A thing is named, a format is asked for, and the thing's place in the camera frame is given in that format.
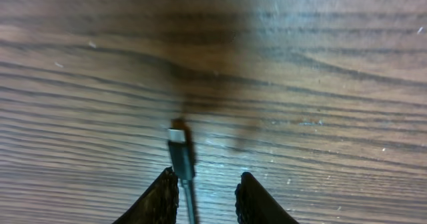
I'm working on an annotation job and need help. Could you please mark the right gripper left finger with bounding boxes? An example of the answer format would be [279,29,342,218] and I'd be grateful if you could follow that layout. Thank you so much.
[113,167,179,224]

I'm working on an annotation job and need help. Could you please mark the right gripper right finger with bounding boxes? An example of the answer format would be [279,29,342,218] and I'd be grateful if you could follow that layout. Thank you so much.
[235,172,298,224]

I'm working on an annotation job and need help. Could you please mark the black USB-C charging cable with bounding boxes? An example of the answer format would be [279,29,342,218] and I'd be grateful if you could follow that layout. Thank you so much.
[166,117,200,224]

